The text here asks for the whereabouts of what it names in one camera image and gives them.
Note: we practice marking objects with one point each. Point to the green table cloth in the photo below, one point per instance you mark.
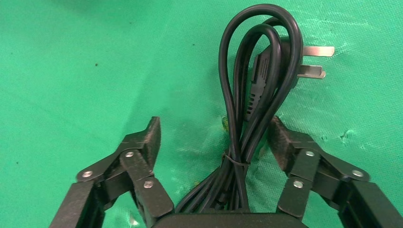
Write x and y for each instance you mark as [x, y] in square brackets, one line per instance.
[78, 78]

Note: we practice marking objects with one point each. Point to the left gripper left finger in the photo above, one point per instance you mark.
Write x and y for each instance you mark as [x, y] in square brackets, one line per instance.
[126, 188]

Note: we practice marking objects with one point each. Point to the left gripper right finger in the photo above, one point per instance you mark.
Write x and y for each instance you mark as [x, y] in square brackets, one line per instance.
[330, 185]

